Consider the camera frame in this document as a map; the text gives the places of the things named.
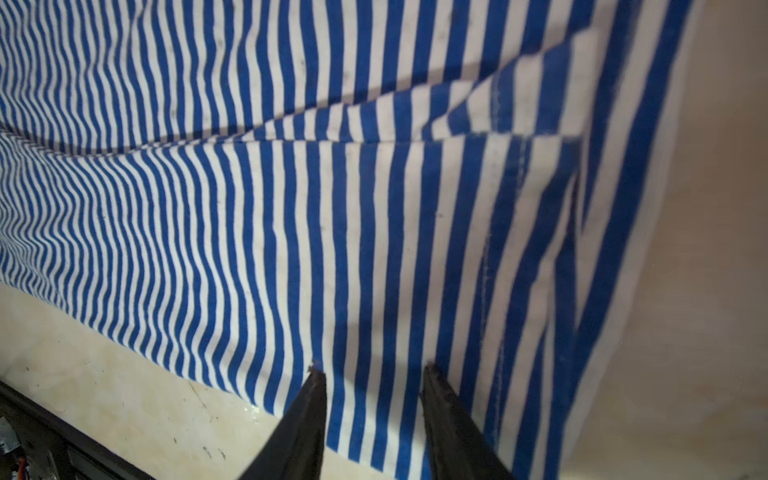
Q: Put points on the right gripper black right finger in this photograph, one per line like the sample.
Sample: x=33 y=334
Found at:
x=455 y=447

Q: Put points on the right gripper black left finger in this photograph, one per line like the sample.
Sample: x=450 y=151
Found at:
x=296 y=447

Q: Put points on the blue white striped tank top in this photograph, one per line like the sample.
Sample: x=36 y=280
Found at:
x=241 y=190

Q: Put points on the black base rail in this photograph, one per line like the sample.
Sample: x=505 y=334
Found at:
x=37 y=444

